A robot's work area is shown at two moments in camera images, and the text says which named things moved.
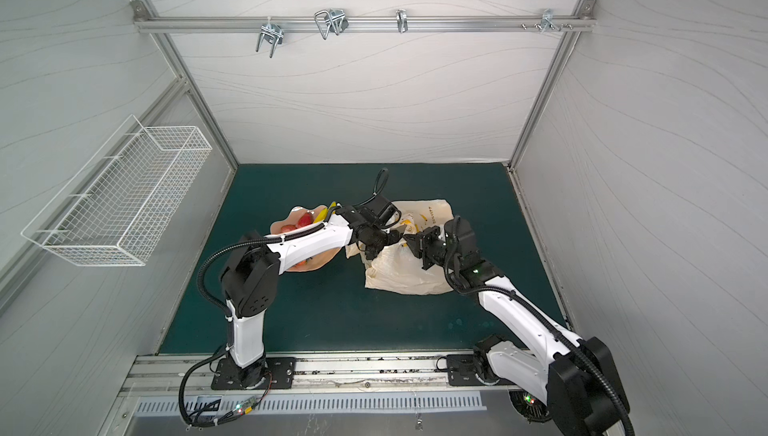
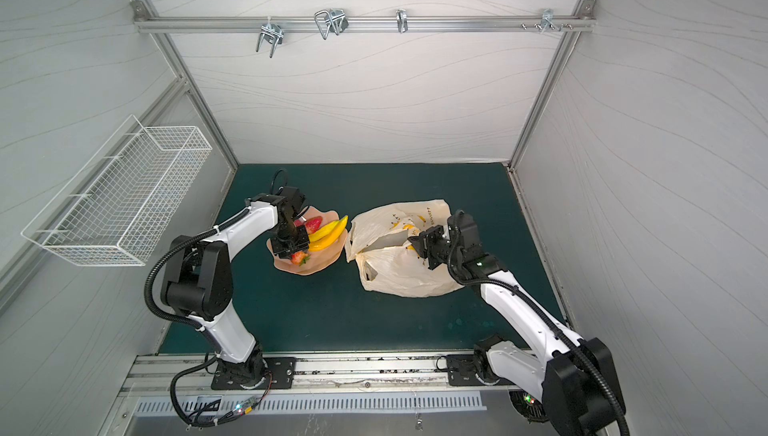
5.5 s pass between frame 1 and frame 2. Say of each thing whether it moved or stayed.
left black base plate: stayed
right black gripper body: stayed
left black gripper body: moved
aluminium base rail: stayed
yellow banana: moved
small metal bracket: stayed
